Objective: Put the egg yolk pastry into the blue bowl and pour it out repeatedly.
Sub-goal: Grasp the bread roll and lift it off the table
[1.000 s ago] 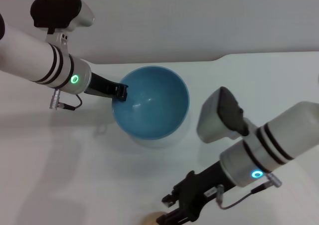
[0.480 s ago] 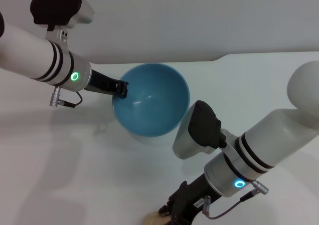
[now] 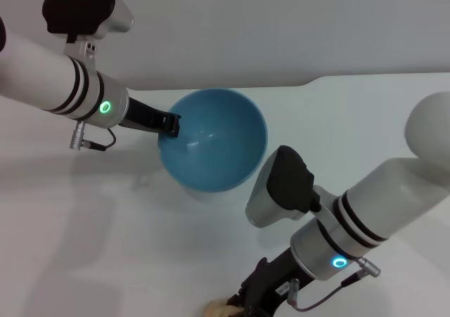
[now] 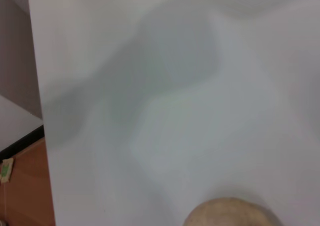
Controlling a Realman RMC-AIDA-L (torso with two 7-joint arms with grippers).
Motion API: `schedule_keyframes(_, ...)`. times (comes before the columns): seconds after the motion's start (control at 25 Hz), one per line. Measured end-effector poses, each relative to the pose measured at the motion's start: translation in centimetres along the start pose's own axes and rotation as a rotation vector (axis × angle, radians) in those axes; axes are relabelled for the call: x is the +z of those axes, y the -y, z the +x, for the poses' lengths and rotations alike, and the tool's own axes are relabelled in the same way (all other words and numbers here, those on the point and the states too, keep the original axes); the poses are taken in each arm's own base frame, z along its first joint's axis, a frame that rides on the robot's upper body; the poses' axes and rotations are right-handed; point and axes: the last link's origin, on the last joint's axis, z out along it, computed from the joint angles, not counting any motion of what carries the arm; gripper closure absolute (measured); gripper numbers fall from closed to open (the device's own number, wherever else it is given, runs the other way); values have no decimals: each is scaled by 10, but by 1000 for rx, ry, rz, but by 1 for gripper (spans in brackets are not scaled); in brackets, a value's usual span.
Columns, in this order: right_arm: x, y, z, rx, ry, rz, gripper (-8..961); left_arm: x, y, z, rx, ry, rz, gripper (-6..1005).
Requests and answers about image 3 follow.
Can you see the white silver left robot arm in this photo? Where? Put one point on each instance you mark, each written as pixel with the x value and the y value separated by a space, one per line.
pixel 42 71

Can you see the beige egg yolk pastry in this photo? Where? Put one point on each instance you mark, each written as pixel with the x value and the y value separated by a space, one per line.
pixel 218 310

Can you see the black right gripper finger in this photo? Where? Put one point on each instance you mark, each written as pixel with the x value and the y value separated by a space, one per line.
pixel 238 299
pixel 251 312

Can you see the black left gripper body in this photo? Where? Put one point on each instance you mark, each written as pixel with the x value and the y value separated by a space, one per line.
pixel 144 118

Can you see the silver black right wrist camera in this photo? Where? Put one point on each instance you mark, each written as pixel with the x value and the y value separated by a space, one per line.
pixel 284 187

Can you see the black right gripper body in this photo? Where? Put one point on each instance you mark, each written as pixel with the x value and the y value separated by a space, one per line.
pixel 272 282

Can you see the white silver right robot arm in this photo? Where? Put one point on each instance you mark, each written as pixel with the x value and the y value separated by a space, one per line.
pixel 386 194

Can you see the blue ceramic bowl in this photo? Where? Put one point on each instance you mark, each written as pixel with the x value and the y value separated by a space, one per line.
pixel 218 155

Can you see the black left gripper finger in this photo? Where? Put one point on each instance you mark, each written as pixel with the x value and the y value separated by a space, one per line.
pixel 173 125

